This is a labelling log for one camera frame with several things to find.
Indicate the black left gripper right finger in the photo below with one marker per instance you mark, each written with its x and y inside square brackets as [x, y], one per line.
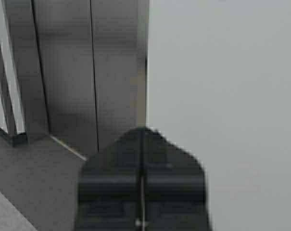
[175, 187]

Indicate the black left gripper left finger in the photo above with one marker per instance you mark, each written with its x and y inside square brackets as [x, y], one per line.
[108, 187]

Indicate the steel elevator door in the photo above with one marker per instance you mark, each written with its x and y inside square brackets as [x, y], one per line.
[80, 67]

